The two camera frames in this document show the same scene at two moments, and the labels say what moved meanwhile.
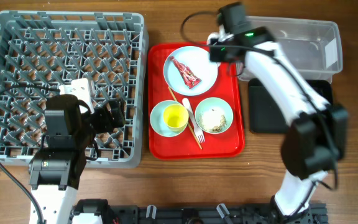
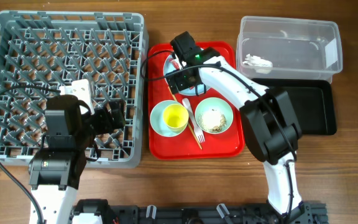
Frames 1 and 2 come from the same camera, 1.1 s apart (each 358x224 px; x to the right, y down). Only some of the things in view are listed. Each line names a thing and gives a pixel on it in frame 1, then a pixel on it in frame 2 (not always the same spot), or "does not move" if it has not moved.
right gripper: x=214 y=56 -> x=181 y=82
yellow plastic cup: x=176 y=117 does not move
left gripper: x=107 y=125 does not move
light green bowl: x=214 y=115 does not move
